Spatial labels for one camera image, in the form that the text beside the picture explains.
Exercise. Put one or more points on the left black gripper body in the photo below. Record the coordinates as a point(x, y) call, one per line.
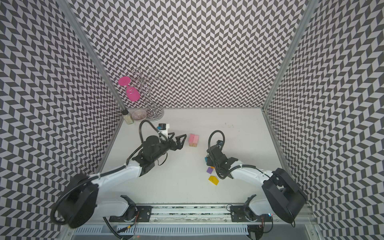
point(165, 147)

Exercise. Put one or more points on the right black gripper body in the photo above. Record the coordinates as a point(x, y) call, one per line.
point(210, 159)

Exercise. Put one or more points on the light pink block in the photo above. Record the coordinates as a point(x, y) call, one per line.
point(191, 139)
point(196, 139)

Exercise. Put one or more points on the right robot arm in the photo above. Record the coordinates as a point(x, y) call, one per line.
point(282, 195)

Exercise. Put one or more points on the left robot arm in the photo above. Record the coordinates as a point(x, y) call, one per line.
point(82, 197)

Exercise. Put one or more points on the yellow block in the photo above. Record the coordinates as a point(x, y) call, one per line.
point(214, 180)

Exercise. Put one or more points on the striped ceramic bowl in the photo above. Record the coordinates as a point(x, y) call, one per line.
point(139, 115)

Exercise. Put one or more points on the glass spice jar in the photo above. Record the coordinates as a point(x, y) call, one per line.
point(127, 117)

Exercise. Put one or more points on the pink plastic wine glass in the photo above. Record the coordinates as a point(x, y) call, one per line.
point(131, 92)

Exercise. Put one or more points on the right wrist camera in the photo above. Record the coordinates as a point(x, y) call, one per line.
point(220, 144)

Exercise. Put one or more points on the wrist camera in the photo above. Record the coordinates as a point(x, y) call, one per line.
point(220, 144)
point(163, 129)

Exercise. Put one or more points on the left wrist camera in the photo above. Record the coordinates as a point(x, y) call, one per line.
point(163, 129)

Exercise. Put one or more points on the chrome wire glass stand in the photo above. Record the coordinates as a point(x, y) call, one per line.
point(146, 80)

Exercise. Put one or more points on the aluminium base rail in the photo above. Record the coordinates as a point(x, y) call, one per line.
point(195, 220)

